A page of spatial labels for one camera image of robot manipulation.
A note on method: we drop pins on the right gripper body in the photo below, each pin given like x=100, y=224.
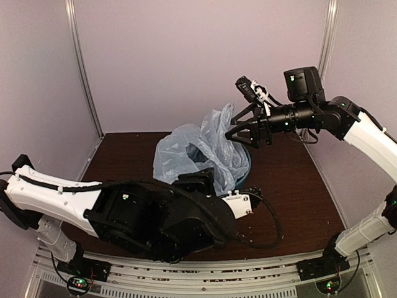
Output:
x=265, y=131

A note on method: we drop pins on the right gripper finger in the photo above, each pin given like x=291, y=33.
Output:
x=245, y=133
x=238, y=118

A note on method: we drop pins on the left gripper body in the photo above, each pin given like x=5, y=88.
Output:
x=201, y=182

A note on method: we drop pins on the translucent blue plastic trash bag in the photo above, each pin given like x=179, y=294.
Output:
x=191, y=148

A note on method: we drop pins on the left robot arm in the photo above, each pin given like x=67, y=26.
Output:
x=117, y=212

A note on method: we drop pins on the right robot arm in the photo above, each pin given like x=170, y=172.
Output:
x=343, y=119

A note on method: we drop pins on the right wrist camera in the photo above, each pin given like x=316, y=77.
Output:
x=251, y=90

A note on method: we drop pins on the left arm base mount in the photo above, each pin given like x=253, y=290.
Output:
x=83, y=278

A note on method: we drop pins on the right aluminium frame post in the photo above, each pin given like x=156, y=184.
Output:
x=329, y=36

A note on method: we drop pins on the aluminium frame post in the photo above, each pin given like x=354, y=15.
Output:
x=329, y=36
x=73, y=26

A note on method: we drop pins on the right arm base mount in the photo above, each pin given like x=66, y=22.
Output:
x=325, y=273

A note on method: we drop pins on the left aluminium frame post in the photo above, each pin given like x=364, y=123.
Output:
x=73, y=26

